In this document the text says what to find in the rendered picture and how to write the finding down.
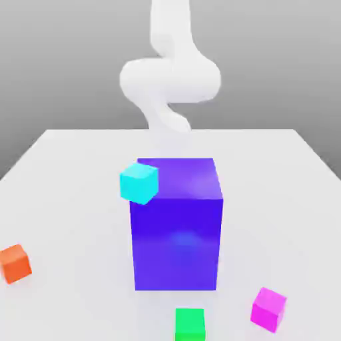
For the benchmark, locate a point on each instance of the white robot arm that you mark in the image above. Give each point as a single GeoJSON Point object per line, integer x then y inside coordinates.
{"type": "Point", "coordinates": [170, 80]}

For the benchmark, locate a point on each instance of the small cyan cube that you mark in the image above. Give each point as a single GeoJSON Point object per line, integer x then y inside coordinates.
{"type": "Point", "coordinates": [138, 185]}

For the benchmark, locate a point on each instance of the small green cube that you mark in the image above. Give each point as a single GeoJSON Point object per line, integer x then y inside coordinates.
{"type": "Point", "coordinates": [189, 325]}

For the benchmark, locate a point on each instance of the small magenta cube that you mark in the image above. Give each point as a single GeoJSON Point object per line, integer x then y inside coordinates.
{"type": "Point", "coordinates": [267, 310]}

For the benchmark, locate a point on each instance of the small orange cube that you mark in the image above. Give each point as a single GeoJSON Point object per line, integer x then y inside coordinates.
{"type": "Point", "coordinates": [15, 265]}

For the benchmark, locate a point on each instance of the large purple box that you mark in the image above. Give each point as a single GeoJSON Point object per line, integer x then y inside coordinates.
{"type": "Point", "coordinates": [175, 239]}

